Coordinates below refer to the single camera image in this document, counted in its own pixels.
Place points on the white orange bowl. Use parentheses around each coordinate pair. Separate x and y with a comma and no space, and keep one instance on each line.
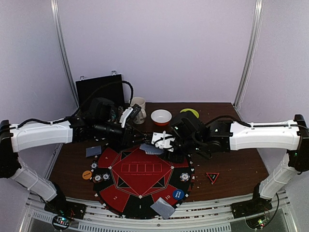
(161,117)

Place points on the blue small blind button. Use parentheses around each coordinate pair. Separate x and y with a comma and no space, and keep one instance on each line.
(178,194)

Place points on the aluminium front rail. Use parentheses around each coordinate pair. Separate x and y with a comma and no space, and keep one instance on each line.
(201,216)

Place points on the black red triangular marker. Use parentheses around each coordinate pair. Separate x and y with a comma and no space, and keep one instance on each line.
(212,177)

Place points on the poker chip stack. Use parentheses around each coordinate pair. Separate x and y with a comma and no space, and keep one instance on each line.
(97,178)
(94,165)
(105,177)

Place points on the grey card deck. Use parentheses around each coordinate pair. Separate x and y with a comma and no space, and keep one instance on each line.
(151,150)

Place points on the aluminium frame post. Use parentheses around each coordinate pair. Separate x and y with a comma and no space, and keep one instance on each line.
(248,64)
(63,52)

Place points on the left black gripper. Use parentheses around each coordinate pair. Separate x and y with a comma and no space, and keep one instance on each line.
(127,137)

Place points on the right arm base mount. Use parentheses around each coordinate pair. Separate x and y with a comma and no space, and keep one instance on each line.
(250,207)

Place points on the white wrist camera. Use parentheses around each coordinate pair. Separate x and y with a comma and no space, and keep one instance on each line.
(130,113)
(161,140)

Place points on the face-down cards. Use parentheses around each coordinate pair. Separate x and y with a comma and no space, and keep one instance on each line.
(93,151)

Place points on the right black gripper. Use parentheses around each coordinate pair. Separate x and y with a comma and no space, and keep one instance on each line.
(174,154)

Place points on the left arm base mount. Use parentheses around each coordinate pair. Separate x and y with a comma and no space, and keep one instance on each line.
(66,209)

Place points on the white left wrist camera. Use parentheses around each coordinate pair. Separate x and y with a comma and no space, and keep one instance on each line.
(130,113)

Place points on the right aluminium frame post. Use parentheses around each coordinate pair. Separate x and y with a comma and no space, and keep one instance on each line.
(248,64)

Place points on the black poker chip case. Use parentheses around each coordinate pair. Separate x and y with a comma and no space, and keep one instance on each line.
(108,87)

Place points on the round red black poker mat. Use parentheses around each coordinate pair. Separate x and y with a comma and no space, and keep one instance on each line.
(137,180)

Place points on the orange big blind button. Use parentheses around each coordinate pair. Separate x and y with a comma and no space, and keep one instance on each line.
(87,175)

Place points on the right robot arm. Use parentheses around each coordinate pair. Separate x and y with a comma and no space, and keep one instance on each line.
(189,133)

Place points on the left aluminium frame post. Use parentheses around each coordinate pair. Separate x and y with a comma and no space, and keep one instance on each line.
(63,52)

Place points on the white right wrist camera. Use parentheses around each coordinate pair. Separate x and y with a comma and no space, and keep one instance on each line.
(161,140)

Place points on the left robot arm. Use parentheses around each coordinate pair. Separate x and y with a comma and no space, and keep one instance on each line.
(99,122)

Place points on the lime green bowl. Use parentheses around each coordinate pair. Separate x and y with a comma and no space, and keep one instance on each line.
(191,110)

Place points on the face-down cards front edge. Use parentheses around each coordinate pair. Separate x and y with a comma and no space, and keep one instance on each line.
(164,209)

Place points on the stack of poker chips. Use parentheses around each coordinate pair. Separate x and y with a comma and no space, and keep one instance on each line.
(184,177)

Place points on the white floral ceramic mug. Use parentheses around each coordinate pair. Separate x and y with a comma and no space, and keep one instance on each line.
(141,117)

